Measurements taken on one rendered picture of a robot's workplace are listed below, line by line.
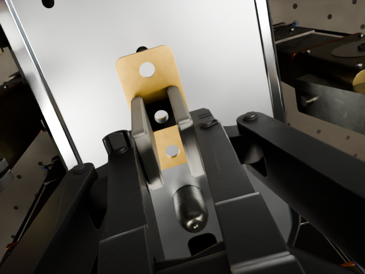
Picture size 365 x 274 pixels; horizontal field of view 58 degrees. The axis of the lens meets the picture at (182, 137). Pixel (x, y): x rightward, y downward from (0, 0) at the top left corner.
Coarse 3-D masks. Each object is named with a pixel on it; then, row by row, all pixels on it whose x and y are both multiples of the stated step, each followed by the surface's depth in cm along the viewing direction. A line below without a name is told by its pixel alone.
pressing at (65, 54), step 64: (0, 0) 25; (64, 0) 26; (128, 0) 27; (192, 0) 28; (256, 0) 29; (64, 64) 28; (192, 64) 30; (256, 64) 30; (64, 128) 30; (128, 128) 31
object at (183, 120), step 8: (168, 88) 21; (176, 88) 21; (176, 96) 19; (176, 104) 18; (184, 104) 18; (176, 112) 16; (184, 112) 16; (176, 120) 16; (184, 120) 15; (184, 128) 15; (192, 128) 15; (184, 136) 15; (192, 136) 15; (184, 144) 15; (192, 144) 15; (192, 152) 16; (192, 160) 16; (200, 160) 16; (192, 168) 16; (200, 168) 16
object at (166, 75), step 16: (160, 48) 21; (128, 64) 21; (160, 64) 21; (176, 64) 21; (128, 80) 21; (144, 80) 21; (160, 80) 22; (176, 80) 22; (128, 96) 22; (144, 96) 22; (160, 96) 22; (160, 128) 22; (176, 128) 23; (160, 144) 23; (176, 144) 23; (160, 160) 24; (176, 160) 24
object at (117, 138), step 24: (120, 144) 14; (120, 168) 13; (120, 192) 11; (144, 192) 12; (120, 216) 10; (144, 216) 10; (120, 240) 8; (144, 240) 8; (120, 264) 7; (144, 264) 7
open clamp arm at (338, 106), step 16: (304, 80) 32; (320, 80) 31; (336, 80) 30; (304, 96) 32; (320, 96) 30; (336, 96) 28; (352, 96) 27; (304, 112) 34; (320, 112) 31; (336, 112) 29; (352, 112) 27; (352, 128) 28
